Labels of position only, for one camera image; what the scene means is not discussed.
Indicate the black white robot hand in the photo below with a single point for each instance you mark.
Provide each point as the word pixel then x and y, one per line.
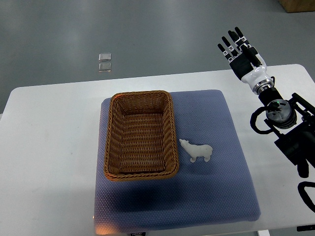
pixel 245 61

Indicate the white bear figurine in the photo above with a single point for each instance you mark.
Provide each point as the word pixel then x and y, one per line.
pixel 196 151

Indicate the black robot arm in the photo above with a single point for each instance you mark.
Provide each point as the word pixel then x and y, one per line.
pixel 293 122

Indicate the brown wicker basket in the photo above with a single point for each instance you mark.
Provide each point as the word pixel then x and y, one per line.
pixel 141 142

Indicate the brown cardboard box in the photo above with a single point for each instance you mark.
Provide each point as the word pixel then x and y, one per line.
pixel 297 6

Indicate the blue textured mat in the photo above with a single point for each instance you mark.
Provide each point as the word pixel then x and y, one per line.
pixel 201 193

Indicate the lower clear floor tile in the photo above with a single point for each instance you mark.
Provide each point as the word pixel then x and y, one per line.
pixel 105 67

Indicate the clear floor tile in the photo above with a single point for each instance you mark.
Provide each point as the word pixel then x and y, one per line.
pixel 105 67
pixel 104 57

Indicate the upper clear floor tile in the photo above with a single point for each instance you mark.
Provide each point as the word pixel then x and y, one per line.
pixel 104 57

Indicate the black table control panel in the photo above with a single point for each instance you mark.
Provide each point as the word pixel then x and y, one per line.
pixel 305 228

